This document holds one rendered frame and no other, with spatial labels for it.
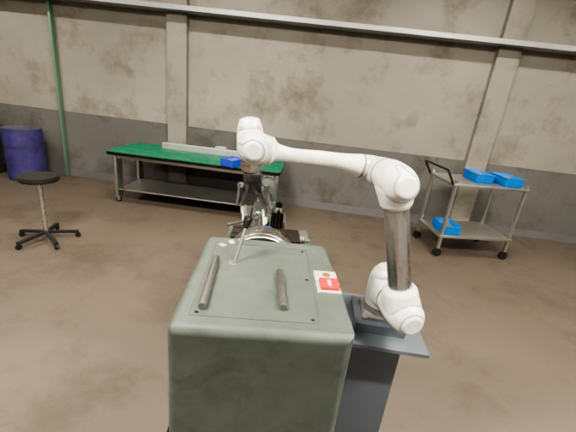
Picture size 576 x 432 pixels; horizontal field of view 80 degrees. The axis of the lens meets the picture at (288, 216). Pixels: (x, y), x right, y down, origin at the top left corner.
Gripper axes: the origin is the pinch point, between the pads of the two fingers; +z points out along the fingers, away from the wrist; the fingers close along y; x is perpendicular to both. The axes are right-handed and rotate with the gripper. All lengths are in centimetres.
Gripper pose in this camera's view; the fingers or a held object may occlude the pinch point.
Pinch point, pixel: (254, 217)
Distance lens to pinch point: 147.1
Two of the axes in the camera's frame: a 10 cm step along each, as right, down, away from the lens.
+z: 0.1, 9.4, 3.5
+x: 4.2, -3.2, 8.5
